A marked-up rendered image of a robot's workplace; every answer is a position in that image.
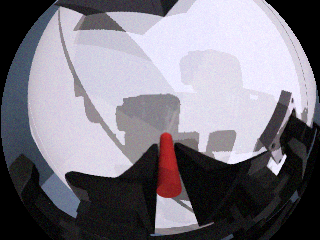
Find red peg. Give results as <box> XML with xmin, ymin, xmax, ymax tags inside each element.
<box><xmin>156</xmin><ymin>132</ymin><xmax>183</xmax><ymax>199</ymax></box>

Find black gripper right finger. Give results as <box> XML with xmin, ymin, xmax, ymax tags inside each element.
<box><xmin>173</xmin><ymin>143</ymin><xmax>272</xmax><ymax>227</ymax></box>

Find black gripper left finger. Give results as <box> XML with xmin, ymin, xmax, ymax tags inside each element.
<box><xmin>64</xmin><ymin>144</ymin><xmax>159</xmax><ymax>235</ymax></box>

